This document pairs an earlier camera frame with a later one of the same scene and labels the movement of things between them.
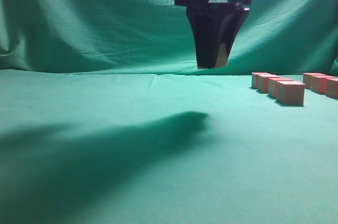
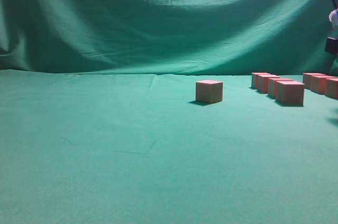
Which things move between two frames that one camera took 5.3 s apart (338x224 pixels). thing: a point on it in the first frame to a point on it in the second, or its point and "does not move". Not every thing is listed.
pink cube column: (222, 58) to (209, 91)
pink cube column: (318, 83) does not move
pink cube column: (290, 93) does not move
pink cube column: (307, 79) does not move
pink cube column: (272, 85) to (289, 92)
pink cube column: (254, 78) does not move
